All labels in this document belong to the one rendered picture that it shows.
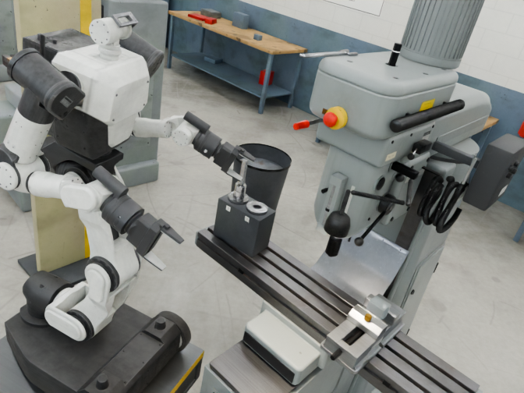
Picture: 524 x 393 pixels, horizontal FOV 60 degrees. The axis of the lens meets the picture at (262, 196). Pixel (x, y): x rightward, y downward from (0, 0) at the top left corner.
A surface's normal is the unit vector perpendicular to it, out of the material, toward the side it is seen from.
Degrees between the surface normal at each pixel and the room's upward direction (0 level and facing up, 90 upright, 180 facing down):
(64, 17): 90
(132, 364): 0
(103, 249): 90
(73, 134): 102
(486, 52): 90
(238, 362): 0
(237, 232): 90
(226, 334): 0
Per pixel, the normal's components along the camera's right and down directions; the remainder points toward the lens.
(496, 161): -0.67, 0.26
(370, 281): -0.34, -0.42
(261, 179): 0.03, 0.56
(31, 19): 0.72, 0.45
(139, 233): -0.35, 0.32
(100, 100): 0.44, 0.53
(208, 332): 0.18, -0.85
